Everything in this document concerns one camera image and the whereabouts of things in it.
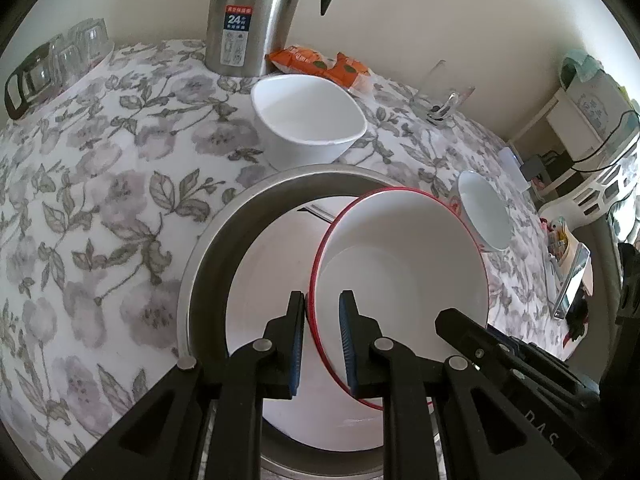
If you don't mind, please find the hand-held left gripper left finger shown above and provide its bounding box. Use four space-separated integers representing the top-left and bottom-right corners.
65 290 306 480

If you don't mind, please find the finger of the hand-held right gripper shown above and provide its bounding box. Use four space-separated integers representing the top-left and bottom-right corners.
510 342 587 397
435 307 517 377

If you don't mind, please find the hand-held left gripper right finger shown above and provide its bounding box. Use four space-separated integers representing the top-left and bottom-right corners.
338 290 586 480

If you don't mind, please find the white plate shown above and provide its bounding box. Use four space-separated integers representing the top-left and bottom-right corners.
227 199 443 453

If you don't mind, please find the strawberry print bowl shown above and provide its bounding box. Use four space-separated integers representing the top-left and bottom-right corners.
310 187 491 408

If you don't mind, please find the stainless steel plate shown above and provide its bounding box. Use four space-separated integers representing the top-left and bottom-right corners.
176 165 453 480

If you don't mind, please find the shiny metal tray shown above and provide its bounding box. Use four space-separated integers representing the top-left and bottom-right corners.
550 242 594 321

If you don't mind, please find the small white bowl red print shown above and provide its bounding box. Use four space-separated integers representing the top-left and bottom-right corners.
447 170 512 253

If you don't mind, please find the cream storage box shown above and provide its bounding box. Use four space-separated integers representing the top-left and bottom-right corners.
542 217 572 267

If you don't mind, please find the white plastic chair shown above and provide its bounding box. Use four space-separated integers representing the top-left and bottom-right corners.
537 155 640 222

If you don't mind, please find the clear glass mug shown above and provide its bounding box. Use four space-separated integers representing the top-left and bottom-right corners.
417 60 474 123

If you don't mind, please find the plain white bowl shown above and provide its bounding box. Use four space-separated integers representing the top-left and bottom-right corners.
250 74 368 171

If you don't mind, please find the floral tablecloth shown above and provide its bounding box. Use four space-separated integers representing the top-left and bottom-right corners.
0 40 591 480

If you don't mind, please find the white shelf unit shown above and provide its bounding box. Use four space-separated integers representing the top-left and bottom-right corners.
510 50 640 173

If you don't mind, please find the orange snack packet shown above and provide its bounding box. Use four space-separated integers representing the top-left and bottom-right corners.
265 45 336 79
332 52 374 97

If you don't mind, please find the stainless steel thermos jug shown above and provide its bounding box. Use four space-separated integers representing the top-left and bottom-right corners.
204 0 343 77

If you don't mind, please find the clear drinking glass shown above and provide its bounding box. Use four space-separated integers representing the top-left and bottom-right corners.
50 35 84 86
75 17 112 64

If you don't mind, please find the glass coffee pot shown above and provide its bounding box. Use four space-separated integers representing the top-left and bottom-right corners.
5 45 62 121

